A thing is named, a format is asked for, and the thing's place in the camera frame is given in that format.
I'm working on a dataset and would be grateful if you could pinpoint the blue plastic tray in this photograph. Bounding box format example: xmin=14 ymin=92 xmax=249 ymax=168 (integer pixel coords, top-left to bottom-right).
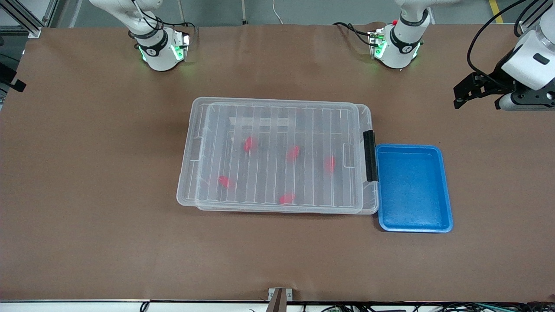
xmin=375 ymin=144 xmax=454 ymax=234

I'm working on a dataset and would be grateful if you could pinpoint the short black arm cable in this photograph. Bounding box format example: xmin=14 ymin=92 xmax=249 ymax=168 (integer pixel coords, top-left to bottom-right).
xmin=513 ymin=0 xmax=545 ymax=38

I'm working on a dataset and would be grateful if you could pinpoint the clear plastic box lid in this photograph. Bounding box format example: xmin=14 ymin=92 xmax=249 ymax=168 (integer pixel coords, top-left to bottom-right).
xmin=176 ymin=97 xmax=365 ymax=214

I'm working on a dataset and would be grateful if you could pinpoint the long black arm cable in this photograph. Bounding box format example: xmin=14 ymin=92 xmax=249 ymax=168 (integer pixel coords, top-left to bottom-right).
xmin=467 ymin=0 xmax=529 ymax=81

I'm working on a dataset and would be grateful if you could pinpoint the aluminium frame profile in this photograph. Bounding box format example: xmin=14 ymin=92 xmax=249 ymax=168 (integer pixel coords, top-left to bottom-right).
xmin=0 ymin=0 xmax=59 ymax=39

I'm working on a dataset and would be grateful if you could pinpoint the clear plastic storage box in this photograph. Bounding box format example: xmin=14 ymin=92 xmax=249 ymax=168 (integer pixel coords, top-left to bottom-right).
xmin=191 ymin=97 xmax=380 ymax=215

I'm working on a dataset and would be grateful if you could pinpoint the black base cable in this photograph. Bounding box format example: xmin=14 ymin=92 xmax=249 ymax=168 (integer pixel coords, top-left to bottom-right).
xmin=129 ymin=0 xmax=197 ymax=36
xmin=333 ymin=22 xmax=376 ymax=46

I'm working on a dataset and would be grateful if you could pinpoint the grey metal table bracket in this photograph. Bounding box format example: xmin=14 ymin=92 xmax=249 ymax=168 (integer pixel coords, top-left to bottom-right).
xmin=268 ymin=288 xmax=294 ymax=312

